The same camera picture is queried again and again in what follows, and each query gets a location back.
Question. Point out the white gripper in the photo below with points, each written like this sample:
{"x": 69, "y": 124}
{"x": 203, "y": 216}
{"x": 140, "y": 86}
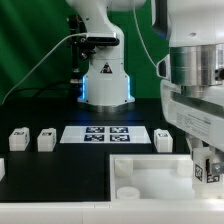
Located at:
{"x": 201, "y": 119}

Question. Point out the white square table top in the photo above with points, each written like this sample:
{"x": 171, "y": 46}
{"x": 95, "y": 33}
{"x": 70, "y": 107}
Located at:
{"x": 158, "y": 177}

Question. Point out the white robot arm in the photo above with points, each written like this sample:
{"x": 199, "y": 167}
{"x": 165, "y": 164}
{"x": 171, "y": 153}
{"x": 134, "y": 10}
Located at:
{"x": 192, "y": 74}

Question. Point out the white sheet with tags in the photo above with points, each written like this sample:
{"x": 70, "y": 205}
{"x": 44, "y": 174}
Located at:
{"x": 105, "y": 135}

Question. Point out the white left fence piece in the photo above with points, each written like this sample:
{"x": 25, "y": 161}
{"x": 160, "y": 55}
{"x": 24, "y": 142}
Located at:
{"x": 2, "y": 168}

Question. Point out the white front fence rail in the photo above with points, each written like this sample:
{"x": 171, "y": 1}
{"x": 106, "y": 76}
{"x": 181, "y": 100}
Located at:
{"x": 209, "y": 211}

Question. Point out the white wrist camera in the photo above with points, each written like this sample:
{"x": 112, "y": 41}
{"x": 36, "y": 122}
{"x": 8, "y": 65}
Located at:
{"x": 163, "y": 68}

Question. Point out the black camera on stand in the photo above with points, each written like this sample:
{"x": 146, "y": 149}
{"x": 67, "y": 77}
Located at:
{"x": 102, "y": 39}

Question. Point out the black camera stand pole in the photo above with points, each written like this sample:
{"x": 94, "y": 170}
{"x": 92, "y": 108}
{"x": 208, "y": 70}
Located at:
{"x": 76, "y": 26}

